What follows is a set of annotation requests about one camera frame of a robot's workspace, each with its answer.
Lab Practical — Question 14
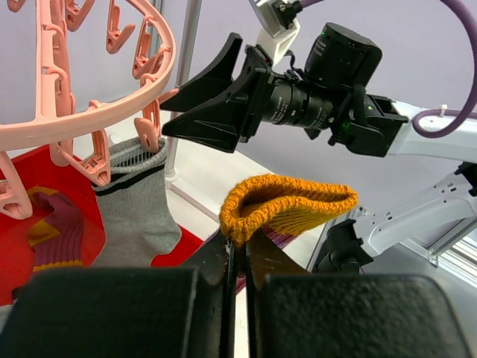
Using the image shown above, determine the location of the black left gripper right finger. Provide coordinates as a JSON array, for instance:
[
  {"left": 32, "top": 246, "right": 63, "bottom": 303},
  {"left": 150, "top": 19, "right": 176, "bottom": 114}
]
[{"left": 244, "top": 233, "right": 472, "bottom": 357}]

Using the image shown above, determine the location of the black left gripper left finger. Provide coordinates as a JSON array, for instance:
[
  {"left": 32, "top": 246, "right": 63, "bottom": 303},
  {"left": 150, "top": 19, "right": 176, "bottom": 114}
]
[{"left": 1, "top": 233, "right": 236, "bottom": 357}]

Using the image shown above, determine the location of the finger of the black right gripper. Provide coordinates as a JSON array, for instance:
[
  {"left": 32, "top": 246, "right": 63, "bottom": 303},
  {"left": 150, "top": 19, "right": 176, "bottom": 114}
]
[
  {"left": 161, "top": 32, "right": 243, "bottom": 111},
  {"left": 162, "top": 101, "right": 242, "bottom": 153}
]

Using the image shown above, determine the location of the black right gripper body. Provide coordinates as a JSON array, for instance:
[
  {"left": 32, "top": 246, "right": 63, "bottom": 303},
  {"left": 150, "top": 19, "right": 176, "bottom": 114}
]
[{"left": 236, "top": 45, "right": 274, "bottom": 144}]

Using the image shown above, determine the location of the purple sock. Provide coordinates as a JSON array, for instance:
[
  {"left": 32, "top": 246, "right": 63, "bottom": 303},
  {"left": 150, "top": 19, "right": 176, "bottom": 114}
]
[
  {"left": 219, "top": 174, "right": 358, "bottom": 247},
  {"left": 27, "top": 186, "right": 84, "bottom": 273}
]

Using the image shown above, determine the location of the pink round clip hanger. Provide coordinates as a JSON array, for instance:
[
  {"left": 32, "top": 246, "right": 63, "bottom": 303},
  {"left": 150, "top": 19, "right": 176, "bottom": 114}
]
[{"left": 1, "top": 1, "right": 177, "bottom": 220}]

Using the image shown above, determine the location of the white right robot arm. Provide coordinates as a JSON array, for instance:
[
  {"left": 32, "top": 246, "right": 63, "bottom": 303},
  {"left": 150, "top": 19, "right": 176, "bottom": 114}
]
[{"left": 162, "top": 22, "right": 476, "bottom": 272}]

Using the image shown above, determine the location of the silver clothes rack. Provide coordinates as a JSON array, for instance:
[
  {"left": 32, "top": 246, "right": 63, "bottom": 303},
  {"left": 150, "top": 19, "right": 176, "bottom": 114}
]
[{"left": 159, "top": 0, "right": 204, "bottom": 191}]

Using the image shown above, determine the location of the red plastic bin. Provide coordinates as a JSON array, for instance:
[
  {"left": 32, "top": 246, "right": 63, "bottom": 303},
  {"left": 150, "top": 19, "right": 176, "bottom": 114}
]
[{"left": 0, "top": 143, "right": 206, "bottom": 307}]

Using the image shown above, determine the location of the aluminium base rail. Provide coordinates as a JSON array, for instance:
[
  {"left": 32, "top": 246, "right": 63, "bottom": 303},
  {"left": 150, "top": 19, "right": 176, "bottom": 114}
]
[{"left": 346, "top": 207, "right": 477, "bottom": 279}]

